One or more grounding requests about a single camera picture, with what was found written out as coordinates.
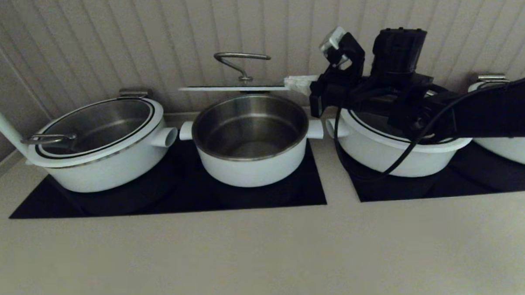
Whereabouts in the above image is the thin black cable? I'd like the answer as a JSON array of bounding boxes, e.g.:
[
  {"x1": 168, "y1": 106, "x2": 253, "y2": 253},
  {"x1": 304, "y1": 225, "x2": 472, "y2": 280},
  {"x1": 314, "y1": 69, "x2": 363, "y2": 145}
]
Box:
[{"x1": 331, "y1": 73, "x2": 525, "y2": 181}]

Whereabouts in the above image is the black glass induction cooktop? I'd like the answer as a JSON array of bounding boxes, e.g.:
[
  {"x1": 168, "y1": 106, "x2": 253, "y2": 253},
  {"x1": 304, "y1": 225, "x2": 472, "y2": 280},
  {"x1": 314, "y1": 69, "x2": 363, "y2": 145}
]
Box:
[
  {"x1": 336, "y1": 136, "x2": 525, "y2": 203},
  {"x1": 7, "y1": 134, "x2": 327, "y2": 220}
]

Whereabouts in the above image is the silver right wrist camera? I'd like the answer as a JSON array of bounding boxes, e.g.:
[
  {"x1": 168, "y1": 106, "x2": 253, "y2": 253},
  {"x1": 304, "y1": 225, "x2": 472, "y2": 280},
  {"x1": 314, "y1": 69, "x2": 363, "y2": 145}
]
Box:
[{"x1": 319, "y1": 26, "x2": 366, "y2": 71}]

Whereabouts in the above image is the white slanted pole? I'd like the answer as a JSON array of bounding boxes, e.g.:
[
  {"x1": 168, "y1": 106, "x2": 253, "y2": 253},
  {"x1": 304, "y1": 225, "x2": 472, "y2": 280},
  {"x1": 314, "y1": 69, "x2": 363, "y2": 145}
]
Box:
[{"x1": 0, "y1": 88, "x2": 34, "y2": 167}]

